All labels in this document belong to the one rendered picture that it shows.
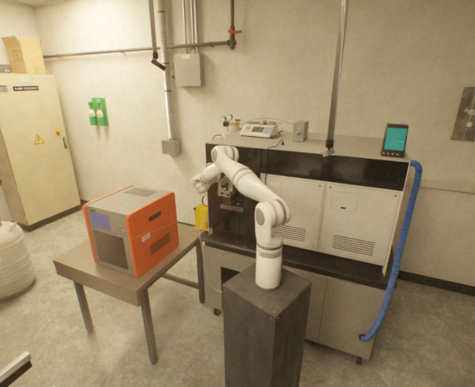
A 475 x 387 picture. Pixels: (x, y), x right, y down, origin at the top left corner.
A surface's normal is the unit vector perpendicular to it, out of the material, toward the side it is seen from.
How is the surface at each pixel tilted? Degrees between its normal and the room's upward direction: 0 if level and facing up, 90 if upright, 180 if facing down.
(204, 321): 0
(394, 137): 80
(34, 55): 90
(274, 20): 90
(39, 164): 90
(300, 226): 90
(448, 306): 0
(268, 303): 0
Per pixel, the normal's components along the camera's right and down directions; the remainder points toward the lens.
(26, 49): 0.91, 0.15
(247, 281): 0.00, -0.93
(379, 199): -0.41, 0.33
